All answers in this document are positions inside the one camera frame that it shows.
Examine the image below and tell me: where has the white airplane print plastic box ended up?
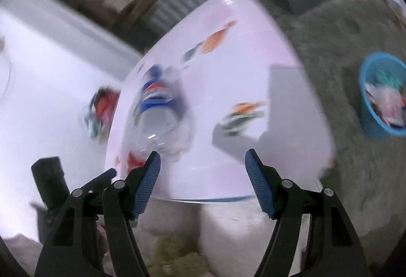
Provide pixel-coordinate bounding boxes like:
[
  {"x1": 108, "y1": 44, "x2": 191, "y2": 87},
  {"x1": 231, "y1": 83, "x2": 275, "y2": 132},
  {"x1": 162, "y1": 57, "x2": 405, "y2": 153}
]
[{"x1": 105, "y1": 0, "x2": 337, "y2": 203}]

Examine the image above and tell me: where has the yellow green cloth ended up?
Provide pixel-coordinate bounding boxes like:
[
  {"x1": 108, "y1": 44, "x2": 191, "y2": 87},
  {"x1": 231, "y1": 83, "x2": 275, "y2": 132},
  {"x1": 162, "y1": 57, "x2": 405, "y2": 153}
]
[{"x1": 148, "y1": 233, "x2": 210, "y2": 277}]

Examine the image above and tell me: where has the red crumpled wrapper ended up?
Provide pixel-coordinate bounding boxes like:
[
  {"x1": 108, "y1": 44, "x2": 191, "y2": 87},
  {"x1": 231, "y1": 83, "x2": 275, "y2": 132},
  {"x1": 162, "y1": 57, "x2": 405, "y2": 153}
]
[{"x1": 83, "y1": 86, "x2": 122, "y2": 145}]

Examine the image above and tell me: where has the pink white plastic bag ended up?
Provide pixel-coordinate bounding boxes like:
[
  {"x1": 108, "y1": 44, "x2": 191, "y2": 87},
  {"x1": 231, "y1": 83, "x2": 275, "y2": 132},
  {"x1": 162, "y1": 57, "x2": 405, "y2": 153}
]
[{"x1": 365, "y1": 82, "x2": 406, "y2": 129}]

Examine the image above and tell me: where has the teal plastic wrapper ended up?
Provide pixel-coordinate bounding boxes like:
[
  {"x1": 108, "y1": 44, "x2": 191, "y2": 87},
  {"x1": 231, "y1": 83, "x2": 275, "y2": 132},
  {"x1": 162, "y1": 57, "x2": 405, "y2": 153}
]
[{"x1": 376, "y1": 69, "x2": 403, "y2": 90}]

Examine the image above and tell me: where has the clear plastic bottle blue label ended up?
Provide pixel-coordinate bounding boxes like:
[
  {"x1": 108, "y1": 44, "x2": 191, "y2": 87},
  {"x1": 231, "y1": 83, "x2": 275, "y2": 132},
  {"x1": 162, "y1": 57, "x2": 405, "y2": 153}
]
[{"x1": 132, "y1": 64, "x2": 196, "y2": 157}]

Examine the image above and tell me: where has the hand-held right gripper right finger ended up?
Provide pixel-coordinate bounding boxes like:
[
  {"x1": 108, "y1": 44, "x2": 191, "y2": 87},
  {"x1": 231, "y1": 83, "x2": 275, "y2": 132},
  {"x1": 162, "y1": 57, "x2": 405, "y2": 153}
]
[{"x1": 244, "y1": 148, "x2": 372, "y2": 277}]

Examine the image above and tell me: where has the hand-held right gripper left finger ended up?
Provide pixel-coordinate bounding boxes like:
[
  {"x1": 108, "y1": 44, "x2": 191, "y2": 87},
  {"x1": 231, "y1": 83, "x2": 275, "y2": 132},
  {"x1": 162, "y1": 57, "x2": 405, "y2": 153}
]
[{"x1": 34, "y1": 151, "x2": 162, "y2": 277}]

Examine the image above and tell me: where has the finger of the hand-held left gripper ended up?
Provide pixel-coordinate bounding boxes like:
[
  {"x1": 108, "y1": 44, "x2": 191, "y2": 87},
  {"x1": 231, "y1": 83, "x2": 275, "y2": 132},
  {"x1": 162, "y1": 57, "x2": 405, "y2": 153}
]
[{"x1": 81, "y1": 168, "x2": 118, "y2": 201}]

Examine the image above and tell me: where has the blue plastic bin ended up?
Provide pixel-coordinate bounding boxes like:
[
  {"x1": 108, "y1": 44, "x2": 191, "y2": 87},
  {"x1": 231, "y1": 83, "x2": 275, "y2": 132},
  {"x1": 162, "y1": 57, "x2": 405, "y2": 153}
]
[{"x1": 359, "y1": 52, "x2": 406, "y2": 141}]

